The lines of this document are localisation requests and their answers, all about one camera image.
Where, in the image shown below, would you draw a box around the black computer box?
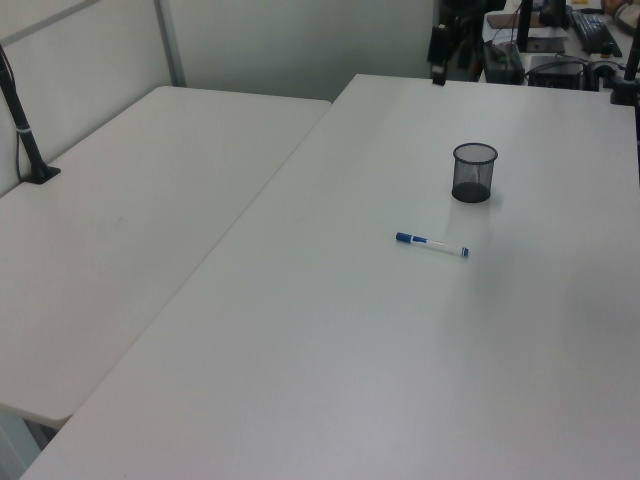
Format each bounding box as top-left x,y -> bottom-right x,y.
527,53 -> 587,90

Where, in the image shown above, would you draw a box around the black keyboard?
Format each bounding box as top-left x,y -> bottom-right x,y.
571,9 -> 625,58

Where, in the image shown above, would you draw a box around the black mesh pen cup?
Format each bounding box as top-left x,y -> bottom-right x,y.
451,142 -> 500,205

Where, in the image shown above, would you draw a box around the grey metal partition post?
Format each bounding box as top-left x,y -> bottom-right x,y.
153,0 -> 188,88

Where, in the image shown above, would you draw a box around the black monitor stand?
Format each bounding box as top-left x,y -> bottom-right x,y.
515,0 -> 535,53

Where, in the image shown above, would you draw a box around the white side table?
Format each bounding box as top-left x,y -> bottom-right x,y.
0,84 -> 334,429

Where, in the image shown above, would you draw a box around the white paper sheets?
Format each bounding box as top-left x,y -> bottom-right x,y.
485,11 -> 570,41

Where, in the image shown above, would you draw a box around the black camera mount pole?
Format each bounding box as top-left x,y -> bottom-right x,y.
607,27 -> 640,107

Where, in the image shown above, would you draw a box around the dark grey equipment case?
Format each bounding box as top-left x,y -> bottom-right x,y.
481,40 -> 525,85

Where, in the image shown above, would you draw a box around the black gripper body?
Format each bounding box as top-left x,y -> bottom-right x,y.
439,0 -> 484,41

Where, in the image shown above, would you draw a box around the black clamp-mounted pole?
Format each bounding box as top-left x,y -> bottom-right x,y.
0,42 -> 63,186

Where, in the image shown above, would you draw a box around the blue and white marker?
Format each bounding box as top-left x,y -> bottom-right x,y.
395,230 -> 471,260

